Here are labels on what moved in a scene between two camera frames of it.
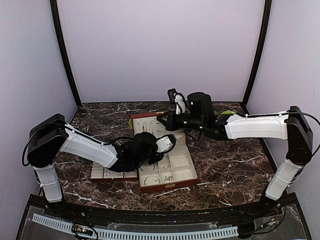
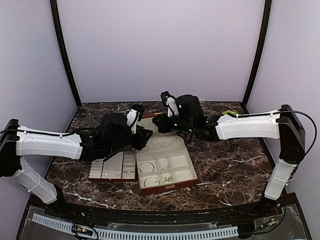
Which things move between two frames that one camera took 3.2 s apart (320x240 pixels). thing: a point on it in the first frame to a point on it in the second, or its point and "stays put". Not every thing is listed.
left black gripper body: x=158 y=159 to x=138 y=144
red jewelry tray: x=99 y=173 stays put
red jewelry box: x=178 y=167 stays put
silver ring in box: x=168 y=178 stays put
